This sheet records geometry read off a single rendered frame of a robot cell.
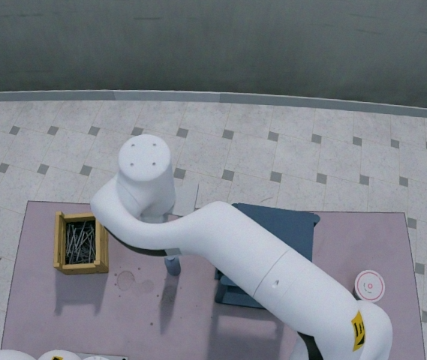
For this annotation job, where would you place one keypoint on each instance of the blue shelving unit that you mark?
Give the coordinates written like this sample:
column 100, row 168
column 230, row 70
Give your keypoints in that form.
column 294, row 228

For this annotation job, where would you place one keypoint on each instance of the blue-grey cylinder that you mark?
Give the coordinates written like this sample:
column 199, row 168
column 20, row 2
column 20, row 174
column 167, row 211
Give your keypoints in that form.
column 173, row 266

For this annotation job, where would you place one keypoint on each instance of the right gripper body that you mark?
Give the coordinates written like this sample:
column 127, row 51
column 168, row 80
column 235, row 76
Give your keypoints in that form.
column 153, row 219

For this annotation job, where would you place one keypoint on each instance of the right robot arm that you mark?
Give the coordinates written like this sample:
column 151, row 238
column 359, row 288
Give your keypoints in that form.
column 330, row 324

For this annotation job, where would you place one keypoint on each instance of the wooden crate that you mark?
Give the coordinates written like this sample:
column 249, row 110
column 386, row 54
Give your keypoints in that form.
column 81, row 258

